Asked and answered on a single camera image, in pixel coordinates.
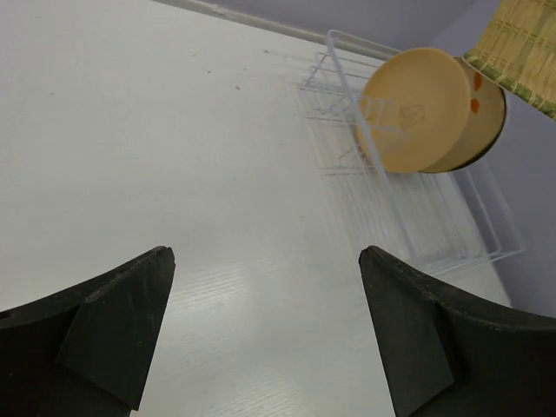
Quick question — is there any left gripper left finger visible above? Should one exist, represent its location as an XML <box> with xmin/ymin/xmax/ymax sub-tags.
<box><xmin>1</xmin><ymin>247</ymin><xmax>175</xmax><ymax>416</ymax></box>

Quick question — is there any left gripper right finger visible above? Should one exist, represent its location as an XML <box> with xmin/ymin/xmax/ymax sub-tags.
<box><xmin>359</xmin><ymin>246</ymin><xmax>555</xmax><ymax>416</ymax></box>

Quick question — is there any peach round plate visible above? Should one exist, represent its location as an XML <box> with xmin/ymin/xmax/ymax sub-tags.
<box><xmin>355</xmin><ymin>48</ymin><xmax>471</xmax><ymax>174</ymax></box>

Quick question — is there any beige bird-pattern plate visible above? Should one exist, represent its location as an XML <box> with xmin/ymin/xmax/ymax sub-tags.
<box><xmin>423</xmin><ymin>57</ymin><xmax>507</xmax><ymax>174</ymax></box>

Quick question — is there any green bamboo-pattern tray plate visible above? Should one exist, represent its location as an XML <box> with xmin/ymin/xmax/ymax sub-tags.
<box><xmin>463</xmin><ymin>0</ymin><xmax>555</xmax><ymax>120</ymax></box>

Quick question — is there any white wire dish rack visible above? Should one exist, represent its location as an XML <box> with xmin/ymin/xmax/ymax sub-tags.
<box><xmin>296</xmin><ymin>30</ymin><xmax>526</xmax><ymax>274</ymax></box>

